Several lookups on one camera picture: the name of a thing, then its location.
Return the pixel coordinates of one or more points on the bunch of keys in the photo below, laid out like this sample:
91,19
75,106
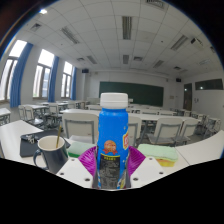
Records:
30,137

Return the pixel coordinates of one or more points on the blue drink bottle white cap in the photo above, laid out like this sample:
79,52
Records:
112,133

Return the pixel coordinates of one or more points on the green chalkboard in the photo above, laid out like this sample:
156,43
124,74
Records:
143,94

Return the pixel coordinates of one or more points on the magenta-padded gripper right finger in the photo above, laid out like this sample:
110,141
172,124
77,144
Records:
136,161

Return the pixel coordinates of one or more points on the wooden stick in mug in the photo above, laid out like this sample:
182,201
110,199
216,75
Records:
59,133

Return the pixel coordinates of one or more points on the group of ceiling lights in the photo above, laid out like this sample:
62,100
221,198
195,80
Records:
126,26

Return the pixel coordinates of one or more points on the white empty desk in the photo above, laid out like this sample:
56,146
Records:
203,150

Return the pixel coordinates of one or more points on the black wall speaker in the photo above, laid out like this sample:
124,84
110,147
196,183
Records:
85,70
178,80

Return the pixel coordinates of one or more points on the narrow blue curtain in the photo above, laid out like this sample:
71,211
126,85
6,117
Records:
52,83
73,85

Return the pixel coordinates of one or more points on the dark door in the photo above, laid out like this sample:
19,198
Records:
187,98

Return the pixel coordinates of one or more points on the group of classroom chairs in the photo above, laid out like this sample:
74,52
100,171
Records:
80,125

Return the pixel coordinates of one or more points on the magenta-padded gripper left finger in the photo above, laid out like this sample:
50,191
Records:
87,163

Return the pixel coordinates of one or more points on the dark transom window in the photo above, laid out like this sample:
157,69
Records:
209,84

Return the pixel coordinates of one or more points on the yellow sponge with green top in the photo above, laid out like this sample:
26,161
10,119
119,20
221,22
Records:
160,155

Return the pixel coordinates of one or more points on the group of white classroom desks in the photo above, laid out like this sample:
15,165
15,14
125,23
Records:
151,116

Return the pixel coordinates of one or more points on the tall window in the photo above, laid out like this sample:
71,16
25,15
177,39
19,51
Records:
66,81
6,76
41,76

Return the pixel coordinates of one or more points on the dark blue mug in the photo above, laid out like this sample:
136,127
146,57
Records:
55,158

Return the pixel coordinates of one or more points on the black notebook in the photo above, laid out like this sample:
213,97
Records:
28,149

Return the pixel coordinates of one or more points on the ceiling projector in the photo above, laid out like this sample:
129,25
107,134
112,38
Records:
196,41

